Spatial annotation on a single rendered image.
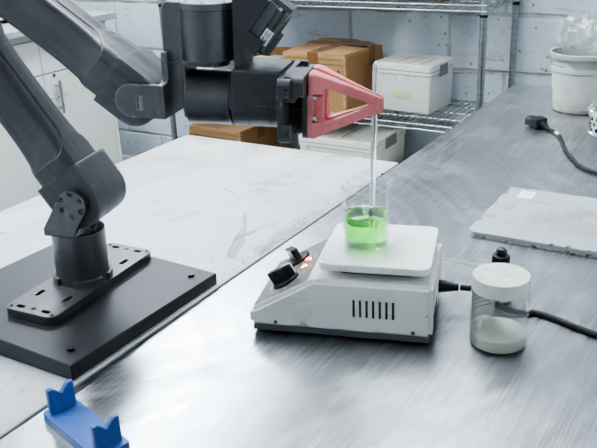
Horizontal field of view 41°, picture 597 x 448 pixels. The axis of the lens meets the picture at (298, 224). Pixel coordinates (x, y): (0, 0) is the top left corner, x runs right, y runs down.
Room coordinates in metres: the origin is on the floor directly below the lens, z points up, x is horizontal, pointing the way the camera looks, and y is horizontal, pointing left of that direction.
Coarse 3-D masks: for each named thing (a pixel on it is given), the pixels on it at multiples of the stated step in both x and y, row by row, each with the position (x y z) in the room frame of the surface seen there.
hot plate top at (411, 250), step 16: (336, 240) 0.83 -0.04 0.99; (400, 240) 0.82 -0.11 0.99; (416, 240) 0.82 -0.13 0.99; (432, 240) 0.82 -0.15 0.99; (336, 256) 0.79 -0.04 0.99; (352, 256) 0.78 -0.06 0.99; (368, 256) 0.78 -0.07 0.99; (384, 256) 0.78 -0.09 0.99; (400, 256) 0.78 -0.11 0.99; (416, 256) 0.78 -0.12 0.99; (432, 256) 0.78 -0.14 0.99; (368, 272) 0.76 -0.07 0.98; (384, 272) 0.75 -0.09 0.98; (400, 272) 0.75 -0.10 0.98; (416, 272) 0.75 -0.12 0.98
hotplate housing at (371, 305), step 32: (320, 256) 0.84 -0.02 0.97; (320, 288) 0.77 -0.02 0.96; (352, 288) 0.76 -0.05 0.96; (384, 288) 0.75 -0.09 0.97; (416, 288) 0.75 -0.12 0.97; (448, 288) 0.81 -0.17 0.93; (256, 320) 0.78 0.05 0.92; (288, 320) 0.78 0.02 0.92; (320, 320) 0.77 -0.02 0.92; (352, 320) 0.76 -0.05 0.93; (384, 320) 0.75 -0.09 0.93; (416, 320) 0.74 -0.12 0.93
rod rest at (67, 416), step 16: (64, 384) 0.64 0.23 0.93; (48, 400) 0.63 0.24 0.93; (64, 400) 0.64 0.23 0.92; (48, 416) 0.63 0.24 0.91; (64, 416) 0.63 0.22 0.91; (80, 416) 0.63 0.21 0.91; (96, 416) 0.63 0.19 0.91; (112, 416) 0.59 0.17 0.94; (64, 432) 0.60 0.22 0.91; (80, 432) 0.60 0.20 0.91; (96, 432) 0.57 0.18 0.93; (112, 432) 0.58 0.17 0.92
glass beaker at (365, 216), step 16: (352, 176) 0.83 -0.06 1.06; (352, 192) 0.83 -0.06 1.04; (368, 192) 0.83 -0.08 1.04; (384, 192) 0.79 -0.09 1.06; (352, 208) 0.79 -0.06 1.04; (368, 208) 0.79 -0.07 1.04; (384, 208) 0.79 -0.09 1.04; (352, 224) 0.79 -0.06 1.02; (368, 224) 0.79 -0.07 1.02; (384, 224) 0.79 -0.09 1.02; (352, 240) 0.79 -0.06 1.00; (368, 240) 0.79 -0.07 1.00; (384, 240) 0.79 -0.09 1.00
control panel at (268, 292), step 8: (312, 248) 0.88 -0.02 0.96; (320, 248) 0.87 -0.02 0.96; (312, 256) 0.85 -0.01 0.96; (280, 264) 0.89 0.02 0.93; (312, 264) 0.82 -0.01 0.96; (304, 272) 0.81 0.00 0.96; (296, 280) 0.80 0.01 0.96; (304, 280) 0.78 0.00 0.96; (264, 288) 0.83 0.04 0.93; (272, 288) 0.82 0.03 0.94; (280, 288) 0.80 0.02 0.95; (288, 288) 0.78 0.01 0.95; (264, 296) 0.80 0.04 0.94; (272, 296) 0.79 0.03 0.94; (256, 304) 0.79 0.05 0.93
